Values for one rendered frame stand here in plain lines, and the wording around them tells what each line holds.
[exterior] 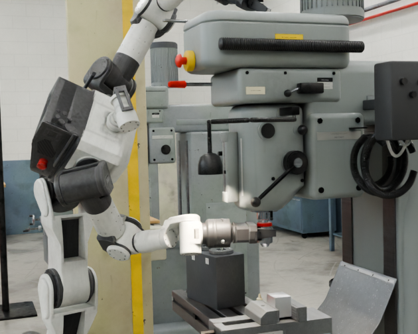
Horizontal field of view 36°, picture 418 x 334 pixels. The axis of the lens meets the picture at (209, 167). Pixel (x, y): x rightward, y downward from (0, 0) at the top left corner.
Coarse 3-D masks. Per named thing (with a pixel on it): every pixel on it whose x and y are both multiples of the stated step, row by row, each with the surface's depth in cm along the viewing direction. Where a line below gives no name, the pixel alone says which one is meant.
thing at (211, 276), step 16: (192, 256) 238; (208, 256) 229; (224, 256) 226; (240, 256) 230; (192, 272) 239; (208, 272) 229; (224, 272) 226; (240, 272) 230; (192, 288) 240; (208, 288) 230; (224, 288) 227; (240, 288) 230; (208, 304) 230; (224, 304) 227; (240, 304) 230
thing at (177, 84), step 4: (184, 80) 197; (168, 84) 196; (172, 84) 195; (176, 84) 196; (180, 84) 196; (184, 84) 196; (188, 84) 198; (192, 84) 198; (196, 84) 198; (200, 84) 199; (204, 84) 199; (208, 84) 200
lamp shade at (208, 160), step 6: (204, 156) 182; (210, 156) 181; (216, 156) 182; (198, 162) 183; (204, 162) 181; (210, 162) 181; (216, 162) 181; (198, 168) 183; (204, 168) 181; (210, 168) 181; (216, 168) 181; (222, 168) 184; (198, 174) 183; (204, 174) 181; (210, 174) 181
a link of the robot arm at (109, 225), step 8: (112, 200) 198; (112, 208) 198; (88, 216) 197; (96, 216) 195; (104, 216) 196; (112, 216) 198; (120, 216) 204; (96, 224) 199; (104, 224) 198; (112, 224) 200; (120, 224) 204; (104, 232) 201; (112, 232) 202; (120, 232) 204; (104, 240) 203; (112, 240) 203; (104, 248) 207; (112, 248) 204; (120, 248) 203; (112, 256) 208; (120, 256) 206; (128, 256) 205
